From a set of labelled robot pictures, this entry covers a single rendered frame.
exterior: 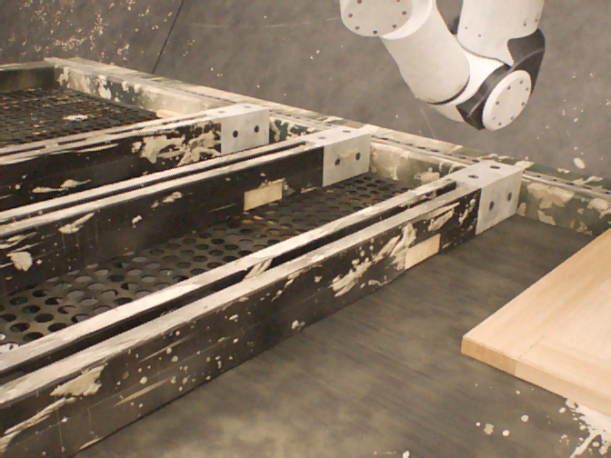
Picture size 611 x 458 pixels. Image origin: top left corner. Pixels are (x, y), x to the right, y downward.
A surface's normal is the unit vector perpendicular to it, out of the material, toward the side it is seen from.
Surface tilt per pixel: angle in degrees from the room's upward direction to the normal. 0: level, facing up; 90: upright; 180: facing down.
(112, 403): 90
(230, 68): 0
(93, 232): 90
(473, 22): 46
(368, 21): 86
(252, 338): 90
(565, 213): 31
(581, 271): 59
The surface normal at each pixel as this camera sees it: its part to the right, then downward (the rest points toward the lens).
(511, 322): 0.04, -0.92
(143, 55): -0.55, -0.25
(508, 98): 0.58, 0.57
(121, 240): 0.75, 0.28
